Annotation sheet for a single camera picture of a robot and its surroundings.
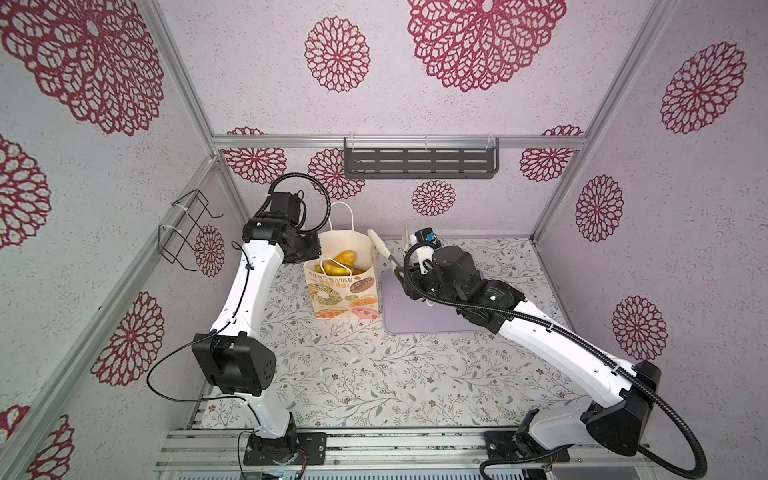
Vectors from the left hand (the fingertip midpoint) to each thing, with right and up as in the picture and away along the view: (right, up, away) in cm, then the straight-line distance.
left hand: (314, 257), depth 82 cm
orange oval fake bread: (+8, 0, +8) cm, 12 cm away
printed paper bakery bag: (+8, -11, +3) cm, 14 cm away
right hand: (+24, -2, -11) cm, 27 cm away
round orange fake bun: (+4, -3, +4) cm, 7 cm away
